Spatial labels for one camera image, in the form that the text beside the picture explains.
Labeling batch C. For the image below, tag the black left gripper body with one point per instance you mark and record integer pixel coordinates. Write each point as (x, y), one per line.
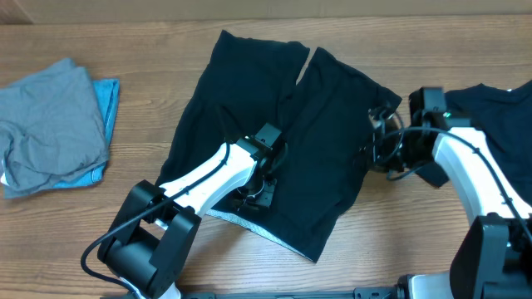
(257, 194)

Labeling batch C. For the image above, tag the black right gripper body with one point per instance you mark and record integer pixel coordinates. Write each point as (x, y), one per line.
(381, 155)

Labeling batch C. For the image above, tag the black shorts with patterned waistband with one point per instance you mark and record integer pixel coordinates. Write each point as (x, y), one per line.
(321, 107)

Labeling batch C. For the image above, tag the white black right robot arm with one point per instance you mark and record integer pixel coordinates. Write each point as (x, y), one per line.
(494, 258)

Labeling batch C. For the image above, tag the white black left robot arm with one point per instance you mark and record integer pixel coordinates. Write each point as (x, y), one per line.
(151, 236)

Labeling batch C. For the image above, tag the dark navy t-shirt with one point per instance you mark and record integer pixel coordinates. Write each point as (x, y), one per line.
(505, 118)

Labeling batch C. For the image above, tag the blue folded garment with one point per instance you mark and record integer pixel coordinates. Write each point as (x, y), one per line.
(107, 94)

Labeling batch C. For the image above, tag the grey folded garment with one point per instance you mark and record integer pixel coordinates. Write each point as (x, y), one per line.
(52, 129)

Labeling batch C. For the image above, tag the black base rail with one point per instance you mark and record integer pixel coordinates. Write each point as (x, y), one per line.
(287, 295)

